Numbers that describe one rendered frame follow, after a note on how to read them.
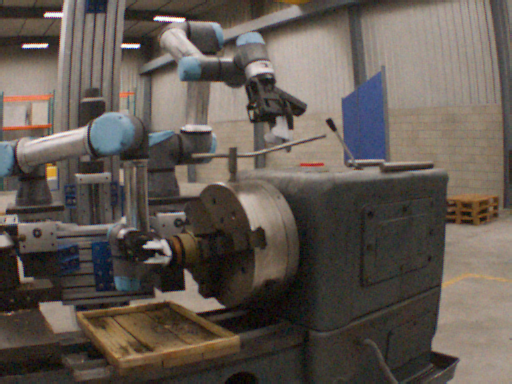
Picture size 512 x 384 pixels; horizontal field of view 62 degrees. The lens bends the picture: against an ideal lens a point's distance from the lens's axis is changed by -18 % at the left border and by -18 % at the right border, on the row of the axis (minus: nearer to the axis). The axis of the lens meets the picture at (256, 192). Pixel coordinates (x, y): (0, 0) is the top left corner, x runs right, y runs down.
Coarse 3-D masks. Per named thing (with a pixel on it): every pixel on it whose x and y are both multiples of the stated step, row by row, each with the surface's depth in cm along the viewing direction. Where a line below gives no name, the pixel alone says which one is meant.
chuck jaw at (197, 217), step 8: (192, 200) 129; (200, 200) 131; (184, 208) 130; (192, 208) 127; (200, 208) 128; (192, 216) 125; (200, 216) 127; (208, 216) 128; (184, 224) 126; (192, 224) 124; (200, 224) 125; (208, 224) 126; (184, 232) 122; (192, 232) 122; (200, 232) 123; (208, 232) 124; (216, 232) 126; (224, 232) 128
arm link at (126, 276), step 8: (112, 256) 135; (120, 256) 134; (128, 256) 134; (120, 264) 134; (128, 264) 134; (144, 264) 144; (120, 272) 134; (128, 272) 135; (136, 272) 137; (144, 272) 144; (120, 280) 134; (128, 280) 135; (136, 280) 136; (120, 288) 135; (128, 288) 135; (136, 288) 137
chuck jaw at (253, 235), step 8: (240, 232) 113; (248, 232) 114; (256, 232) 114; (200, 240) 116; (208, 240) 117; (216, 240) 114; (224, 240) 115; (232, 240) 112; (240, 240) 112; (248, 240) 114; (256, 240) 113; (264, 240) 114; (200, 248) 116; (208, 248) 116; (216, 248) 114; (224, 248) 115; (232, 248) 112; (240, 248) 112; (248, 248) 113; (200, 256) 116
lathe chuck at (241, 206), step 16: (208, 192) 127; (224, 192) 121; (240, 192) 118; (256, 192) 120; (208, 208) 128; (224, 208) 121; (240, 208) 116; (256, 208) 116; (272, 208) 118; (224, 224) 122; (240, 224) 116; (256, 224) 113; (272, 224) 116; (272, 240) 115; (240, 256) 117; (256, 256) 112; (272, 256) 115; (224, 272) 124; (240, 272) 118; (256, 272) 113; (272, 272) 116; (224, 288) 124; (240, 288) 118; (256, 288) 115; (272, 288) 119; (224, 304) 125; (240, 304) 119
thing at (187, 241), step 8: (168, 240) 115; (176, 240) 116; (184, 240) 116; (192, 240) 117; (176, 248) 114; (184, 248) 115; (192, 248) 116; (176, 256) 114; (184, 256) 115; (192, 256) 116; (168, 264) 117; (176, 264) 115; (184, 264) 116; (192, 264) 117
